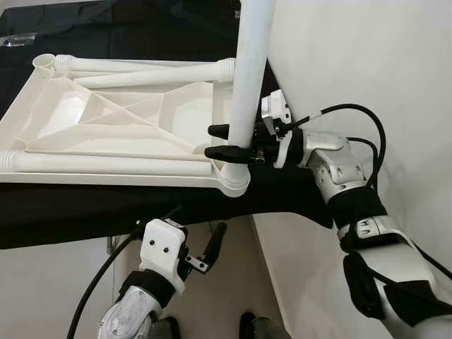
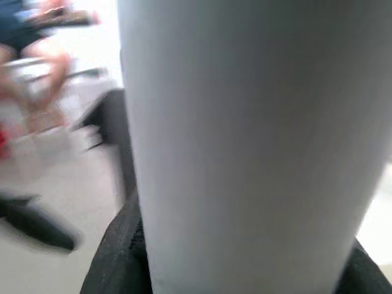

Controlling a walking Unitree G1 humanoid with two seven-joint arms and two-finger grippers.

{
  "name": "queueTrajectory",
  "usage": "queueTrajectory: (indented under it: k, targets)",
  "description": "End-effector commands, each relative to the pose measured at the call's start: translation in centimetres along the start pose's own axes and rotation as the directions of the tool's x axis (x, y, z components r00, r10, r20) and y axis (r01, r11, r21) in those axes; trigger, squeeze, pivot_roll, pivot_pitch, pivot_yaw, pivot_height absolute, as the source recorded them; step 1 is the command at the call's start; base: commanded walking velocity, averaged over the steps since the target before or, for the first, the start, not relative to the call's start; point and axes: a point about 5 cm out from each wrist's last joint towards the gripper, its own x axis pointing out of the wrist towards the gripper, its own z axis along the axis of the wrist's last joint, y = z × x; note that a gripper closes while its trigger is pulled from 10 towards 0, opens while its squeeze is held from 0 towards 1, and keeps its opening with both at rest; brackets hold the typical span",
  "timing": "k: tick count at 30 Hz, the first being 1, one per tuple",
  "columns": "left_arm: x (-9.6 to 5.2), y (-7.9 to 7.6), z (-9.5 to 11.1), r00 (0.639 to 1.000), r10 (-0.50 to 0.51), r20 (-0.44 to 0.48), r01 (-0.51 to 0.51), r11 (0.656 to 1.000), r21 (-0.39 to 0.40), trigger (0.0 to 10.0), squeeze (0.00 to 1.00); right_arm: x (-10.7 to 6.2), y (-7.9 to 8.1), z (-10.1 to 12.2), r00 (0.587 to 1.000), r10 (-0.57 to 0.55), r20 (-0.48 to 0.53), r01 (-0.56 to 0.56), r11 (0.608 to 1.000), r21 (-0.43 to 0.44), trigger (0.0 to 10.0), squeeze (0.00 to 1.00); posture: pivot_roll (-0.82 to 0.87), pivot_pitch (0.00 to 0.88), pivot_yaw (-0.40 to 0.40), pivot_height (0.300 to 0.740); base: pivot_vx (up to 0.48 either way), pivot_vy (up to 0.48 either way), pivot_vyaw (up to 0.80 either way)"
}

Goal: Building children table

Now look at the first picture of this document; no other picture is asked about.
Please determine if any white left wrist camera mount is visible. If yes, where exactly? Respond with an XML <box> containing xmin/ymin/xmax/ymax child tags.
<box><xmin>139</xmin><ymin>219</ymin><xmax>188</xmax><ymax>287</ymax></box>

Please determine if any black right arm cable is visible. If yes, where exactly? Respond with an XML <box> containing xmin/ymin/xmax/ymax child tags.
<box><xmin>293</xmin><ymin>104</ymin><xmax>452</xmax><ymax>280</ymax></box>

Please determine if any clear tape patch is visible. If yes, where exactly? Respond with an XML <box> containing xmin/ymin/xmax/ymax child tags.
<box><xmin>0</xmin><ymin>32</ymin><xmax>36</xmax><ymax>47</ymax></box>

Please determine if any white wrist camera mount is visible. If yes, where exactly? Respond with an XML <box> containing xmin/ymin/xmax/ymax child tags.
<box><xmin>260</xmin><ymin>90</ymin><xmax>311</xmax><ymax>169</ymax></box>
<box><xmin>139</xmin><ymin>219</ymin><xmax>188</xmax><ymax>287</ymax></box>

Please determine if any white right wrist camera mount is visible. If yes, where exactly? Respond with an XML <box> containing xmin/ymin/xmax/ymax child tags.
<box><xmin>260</xmin><ymin>90</ymin><xmax>311</xmax><ymax>169</ymax></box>

